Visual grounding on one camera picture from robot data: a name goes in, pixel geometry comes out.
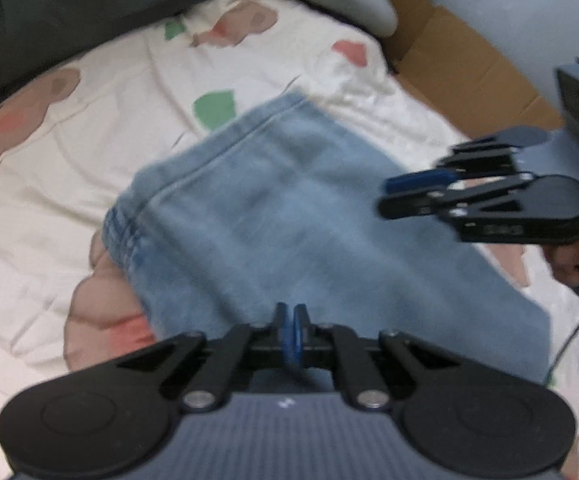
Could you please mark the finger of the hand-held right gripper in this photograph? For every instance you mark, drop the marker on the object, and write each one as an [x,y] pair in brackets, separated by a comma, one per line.
[404,206]
[419,181]

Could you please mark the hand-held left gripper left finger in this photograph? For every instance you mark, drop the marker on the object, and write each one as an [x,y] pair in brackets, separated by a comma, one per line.
[282,330]

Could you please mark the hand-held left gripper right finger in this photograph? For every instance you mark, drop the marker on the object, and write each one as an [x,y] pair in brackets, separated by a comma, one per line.
[299,330]

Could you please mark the blue denim jeans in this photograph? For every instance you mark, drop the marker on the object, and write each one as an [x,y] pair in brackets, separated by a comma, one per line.
[294,220]

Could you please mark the person's right hand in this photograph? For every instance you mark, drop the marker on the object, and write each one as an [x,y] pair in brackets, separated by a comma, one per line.
[564,260]

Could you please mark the brown cardboard box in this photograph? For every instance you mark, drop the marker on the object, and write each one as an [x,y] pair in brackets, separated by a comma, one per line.
[449,60]

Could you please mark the cream bear print blanket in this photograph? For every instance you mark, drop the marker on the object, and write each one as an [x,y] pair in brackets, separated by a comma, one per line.
[44,210]

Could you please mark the dark grey duvet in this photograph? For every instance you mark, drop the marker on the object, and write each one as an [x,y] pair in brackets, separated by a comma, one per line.
[69,10]

